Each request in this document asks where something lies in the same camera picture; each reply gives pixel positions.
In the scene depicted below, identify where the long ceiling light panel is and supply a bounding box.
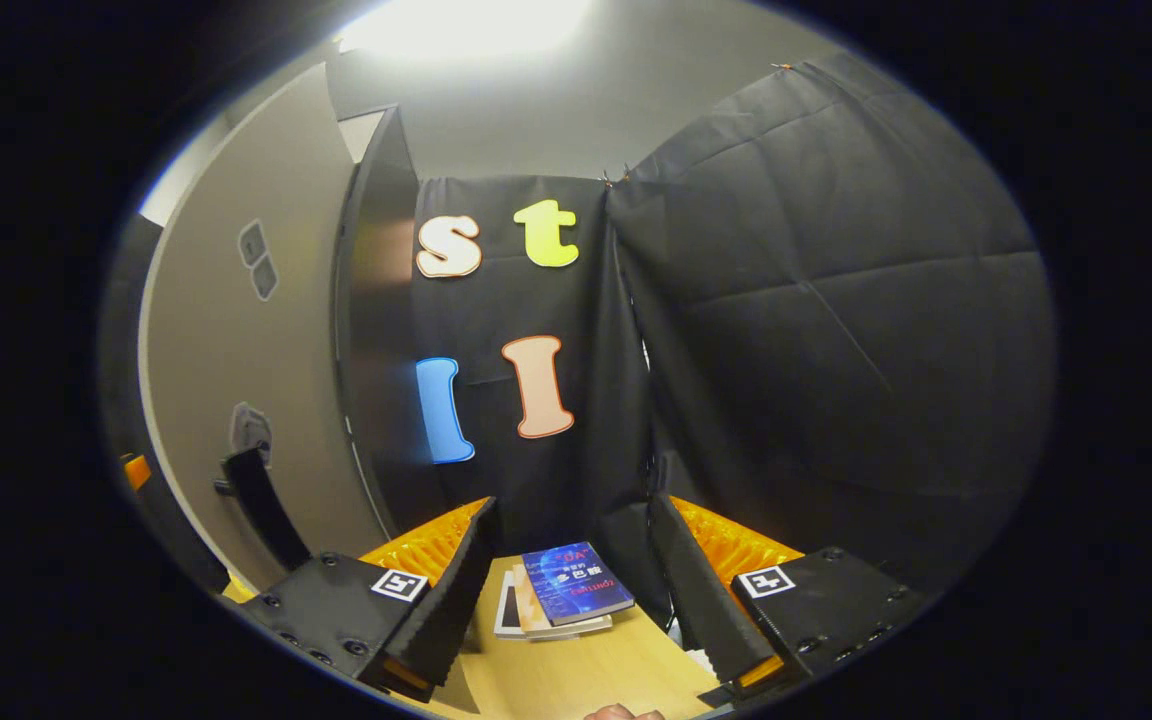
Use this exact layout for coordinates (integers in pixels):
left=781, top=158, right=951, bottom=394
left=336, top=0, right=592, bottom=61

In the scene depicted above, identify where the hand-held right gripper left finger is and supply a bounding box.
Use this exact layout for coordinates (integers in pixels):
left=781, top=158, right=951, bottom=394
left=241, top=497, right=499, bottom=701

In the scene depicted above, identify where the black backdrop cloth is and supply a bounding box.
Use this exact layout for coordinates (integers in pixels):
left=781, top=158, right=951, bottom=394
left=411, top=50, right=1057, bottom=606

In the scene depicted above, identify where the grey double-door shoe cabinet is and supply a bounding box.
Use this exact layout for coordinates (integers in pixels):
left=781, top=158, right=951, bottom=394
left=334, top=105, right=449, bottom=536

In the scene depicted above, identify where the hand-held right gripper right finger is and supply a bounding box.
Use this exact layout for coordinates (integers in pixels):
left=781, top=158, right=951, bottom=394
left=648, top=492, right=927, bottom=701

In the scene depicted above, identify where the blue book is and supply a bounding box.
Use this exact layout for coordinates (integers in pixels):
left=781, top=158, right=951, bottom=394
left=521, top=541, right=635, bottom=627

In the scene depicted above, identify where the beige book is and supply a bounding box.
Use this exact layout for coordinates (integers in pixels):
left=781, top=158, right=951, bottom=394
left=513, top=563, right=614, bottom=638

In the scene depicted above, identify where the grey cabinet door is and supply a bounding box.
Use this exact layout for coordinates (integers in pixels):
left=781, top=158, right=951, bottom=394
left=139, top=62, right=387, bottom=593

